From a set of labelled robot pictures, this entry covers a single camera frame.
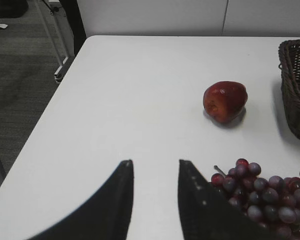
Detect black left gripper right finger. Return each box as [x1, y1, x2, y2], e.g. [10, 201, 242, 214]
[178, 159, 273, 240]

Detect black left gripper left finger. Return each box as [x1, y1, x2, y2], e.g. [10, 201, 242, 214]
[31, 160, 134, 240]

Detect dark brown wicker basket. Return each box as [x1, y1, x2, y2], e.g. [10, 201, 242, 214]
[278, 39, 300, 139]

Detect purple grape bunch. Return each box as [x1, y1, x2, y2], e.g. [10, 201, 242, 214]
[210, 158, 300, 240]

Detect red apple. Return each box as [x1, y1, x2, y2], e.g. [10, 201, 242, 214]
[202, 81, 248, 124]

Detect white metal table leg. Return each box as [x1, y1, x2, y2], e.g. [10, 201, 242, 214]
[34, 0, 75, 84]

